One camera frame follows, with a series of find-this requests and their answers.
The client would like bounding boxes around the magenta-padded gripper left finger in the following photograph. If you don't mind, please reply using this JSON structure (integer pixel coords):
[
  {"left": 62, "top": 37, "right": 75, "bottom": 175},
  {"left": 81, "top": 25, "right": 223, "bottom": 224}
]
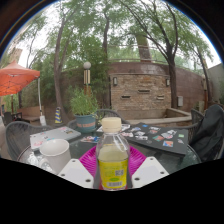
[{"left": 57, "top": 145, "right": 101, "bottom": 189}]

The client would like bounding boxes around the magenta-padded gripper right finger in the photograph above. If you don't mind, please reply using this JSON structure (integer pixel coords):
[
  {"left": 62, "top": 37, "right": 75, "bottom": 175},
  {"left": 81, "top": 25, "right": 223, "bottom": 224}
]
[{"left": 127, "top": 145, "right": 170, "bottom": 189}]

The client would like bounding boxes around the clear bottle with yellow label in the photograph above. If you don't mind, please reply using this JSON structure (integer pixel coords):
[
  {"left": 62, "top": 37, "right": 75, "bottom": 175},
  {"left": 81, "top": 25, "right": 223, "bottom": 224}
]
[{"left": 95, "top": 116, "right": 131, "bottom": 192}]

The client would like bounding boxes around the white ceramic mug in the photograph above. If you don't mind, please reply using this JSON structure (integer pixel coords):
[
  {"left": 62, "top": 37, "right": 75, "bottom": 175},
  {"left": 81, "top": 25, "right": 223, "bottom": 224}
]
[{"left": 38, "top": 138, "right": 72, "bottom": 175}]

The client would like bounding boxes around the small colourful sticker card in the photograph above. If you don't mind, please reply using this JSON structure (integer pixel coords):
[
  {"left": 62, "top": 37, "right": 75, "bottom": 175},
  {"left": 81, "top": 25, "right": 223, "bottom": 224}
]
[{"left": 79, "top": 134, "right": 101, "bottom": 144}]

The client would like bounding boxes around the silver laptop with stickers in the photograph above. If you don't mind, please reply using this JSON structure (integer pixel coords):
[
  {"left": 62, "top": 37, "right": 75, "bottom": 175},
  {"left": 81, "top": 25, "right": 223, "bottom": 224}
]
[{"left": 29, "top": 125, "right": 82, "bottom": 152}]

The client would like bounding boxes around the blue yellow striped cone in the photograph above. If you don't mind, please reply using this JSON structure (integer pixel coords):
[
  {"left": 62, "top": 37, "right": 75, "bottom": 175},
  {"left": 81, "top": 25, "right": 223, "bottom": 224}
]
[{"left": 54, "top": 106, "right": 63, "bottom": 125}]

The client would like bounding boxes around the green plant in blue pot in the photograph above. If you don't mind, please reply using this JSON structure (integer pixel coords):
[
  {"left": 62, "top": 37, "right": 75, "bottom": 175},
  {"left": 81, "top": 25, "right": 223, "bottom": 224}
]
[{"left": 69, "top": 87, "right": 100, "bottom": 134}]

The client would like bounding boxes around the black backpack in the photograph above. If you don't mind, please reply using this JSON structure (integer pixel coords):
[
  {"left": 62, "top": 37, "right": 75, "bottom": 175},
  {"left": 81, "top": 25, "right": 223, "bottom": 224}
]
[{"left": 188, "top": 103, "right": 224, "bottom": 163}]

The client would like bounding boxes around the wooden bench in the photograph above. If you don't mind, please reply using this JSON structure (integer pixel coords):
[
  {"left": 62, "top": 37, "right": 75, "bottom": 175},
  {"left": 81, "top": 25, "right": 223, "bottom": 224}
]
[{"left": 16, "top": 105, "right": 44, "bottom": 123}]

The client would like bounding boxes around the leaning-trunk tree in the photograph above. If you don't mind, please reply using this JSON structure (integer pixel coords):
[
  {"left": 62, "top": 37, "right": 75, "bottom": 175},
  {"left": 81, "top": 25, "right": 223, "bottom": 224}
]
[{"left": 26, "top": 0, "right": 104, "bottom": 124}]

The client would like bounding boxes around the dark patio chair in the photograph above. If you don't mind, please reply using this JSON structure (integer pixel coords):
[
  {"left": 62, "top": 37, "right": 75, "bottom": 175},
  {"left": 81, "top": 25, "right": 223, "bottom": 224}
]
[{"left": 1, "top": 111, "right": 21, "bottom": 126}]

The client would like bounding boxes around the dark forked-trunk tree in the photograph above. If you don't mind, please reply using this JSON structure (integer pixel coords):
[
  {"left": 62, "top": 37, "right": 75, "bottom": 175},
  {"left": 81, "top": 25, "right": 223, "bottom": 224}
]
[{"left": 126, "top": 0, "right": 214, "bottom": 109}]

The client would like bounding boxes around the orange patio umbrella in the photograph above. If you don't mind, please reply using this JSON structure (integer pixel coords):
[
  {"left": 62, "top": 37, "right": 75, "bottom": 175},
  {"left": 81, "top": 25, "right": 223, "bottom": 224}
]
[{"left": 0, "top": 60, "right": 46, "bottom": 126}]

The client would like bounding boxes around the globe-topped garden lamp post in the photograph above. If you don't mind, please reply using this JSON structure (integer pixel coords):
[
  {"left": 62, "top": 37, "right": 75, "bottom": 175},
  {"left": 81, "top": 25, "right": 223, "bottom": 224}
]
[{"left": 82, "top": 61, "right": 92, "bottom": 96}]

